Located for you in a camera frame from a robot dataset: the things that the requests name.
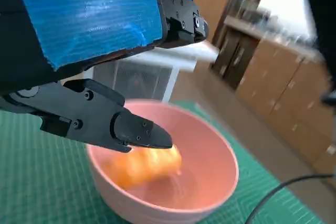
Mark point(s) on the large white mesh cabinet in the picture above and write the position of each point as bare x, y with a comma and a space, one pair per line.
147, 77

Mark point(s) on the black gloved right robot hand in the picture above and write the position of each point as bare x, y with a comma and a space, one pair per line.
325, 11

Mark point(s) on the long orange toy bread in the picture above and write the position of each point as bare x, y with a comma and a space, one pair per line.
147, 169

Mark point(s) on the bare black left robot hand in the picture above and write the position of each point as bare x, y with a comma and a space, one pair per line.
78, 19

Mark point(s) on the pink bowl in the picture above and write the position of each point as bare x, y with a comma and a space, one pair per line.
204, 155

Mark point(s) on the dark wooden cabinet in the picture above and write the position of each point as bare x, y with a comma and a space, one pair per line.
236, 56

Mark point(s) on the green cutting mat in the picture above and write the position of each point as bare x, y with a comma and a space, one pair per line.
39, 176

